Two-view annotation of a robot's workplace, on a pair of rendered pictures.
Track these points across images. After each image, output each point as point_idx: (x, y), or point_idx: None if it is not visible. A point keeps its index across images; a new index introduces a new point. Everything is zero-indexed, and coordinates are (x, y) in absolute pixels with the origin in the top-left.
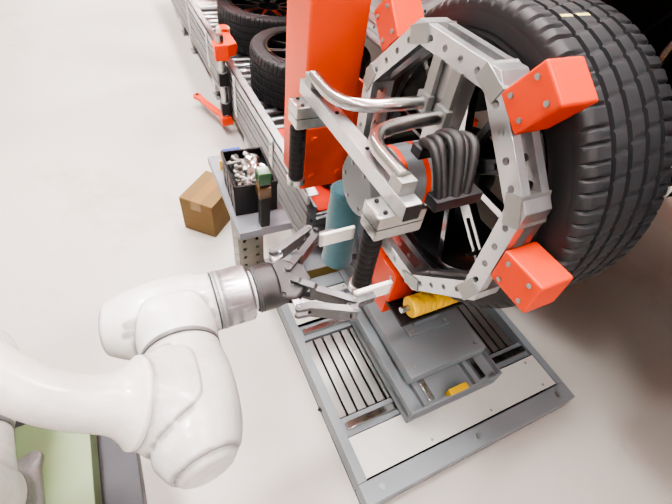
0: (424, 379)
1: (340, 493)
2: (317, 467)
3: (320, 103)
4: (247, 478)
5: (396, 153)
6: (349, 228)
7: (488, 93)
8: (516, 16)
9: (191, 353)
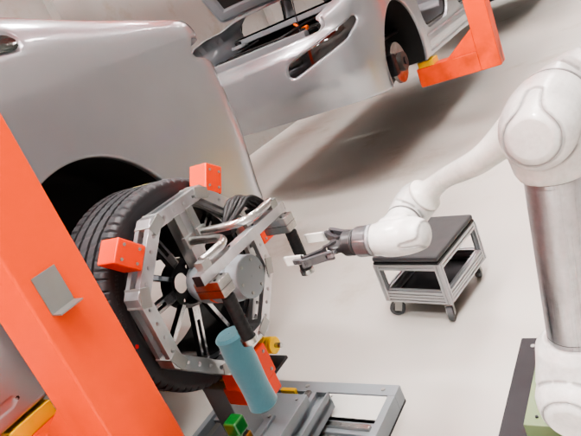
0: None
1: (410, 415)
2: (411, 434)
3: (224, 254)
4: None
5: None
6: (287, 256)
7: (204, 195)
8: (156, 187)
9: (397, 195)
